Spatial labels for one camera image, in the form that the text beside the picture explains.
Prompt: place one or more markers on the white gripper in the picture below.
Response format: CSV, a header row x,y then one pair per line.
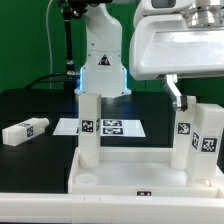
x,y
164,45

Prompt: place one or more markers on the white desk top tray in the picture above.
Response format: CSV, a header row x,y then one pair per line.
x,y
124,171

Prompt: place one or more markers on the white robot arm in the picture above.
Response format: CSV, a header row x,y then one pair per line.
x,y
104,36

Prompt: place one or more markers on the paper sheet with markers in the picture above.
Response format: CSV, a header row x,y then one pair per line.
x,y
109,128

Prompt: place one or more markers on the white front fence bar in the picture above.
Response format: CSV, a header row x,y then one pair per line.
x,y
89,209

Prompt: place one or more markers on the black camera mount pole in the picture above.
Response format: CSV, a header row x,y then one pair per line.
x,y
71,9

